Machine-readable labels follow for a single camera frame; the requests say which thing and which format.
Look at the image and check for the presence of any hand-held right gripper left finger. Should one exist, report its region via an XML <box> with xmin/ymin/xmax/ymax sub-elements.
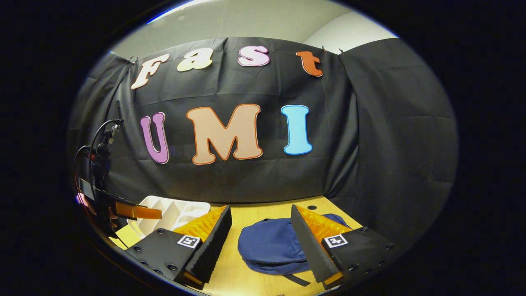
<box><xmin>125</xmin><ymin>205</ymin><xmax>233</xmax><ymax>290</ymax></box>

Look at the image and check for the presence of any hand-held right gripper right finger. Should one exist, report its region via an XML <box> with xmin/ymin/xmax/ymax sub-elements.
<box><xmin>290</xmin><ymin>204</ymin><xmax>397</xmax><ymax>290</ymax></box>

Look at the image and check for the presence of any blue schoolbag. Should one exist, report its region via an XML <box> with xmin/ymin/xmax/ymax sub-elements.
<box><xmin>238</xmin><ymin>213</ymin><xmax>352</xmax><ymax>287</ymax></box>

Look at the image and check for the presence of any black backdrop cloth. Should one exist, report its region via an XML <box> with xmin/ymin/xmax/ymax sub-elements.
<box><xmin>68</xmin><ymin>36</ymin><xmax>459</xmax><ymax>255</ymax></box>

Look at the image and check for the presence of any black cable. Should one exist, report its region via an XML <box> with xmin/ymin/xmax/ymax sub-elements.
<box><xmin>88</xmin><ymin>118</ymin><xmax>125</xmax><ymax>165</ymax></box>

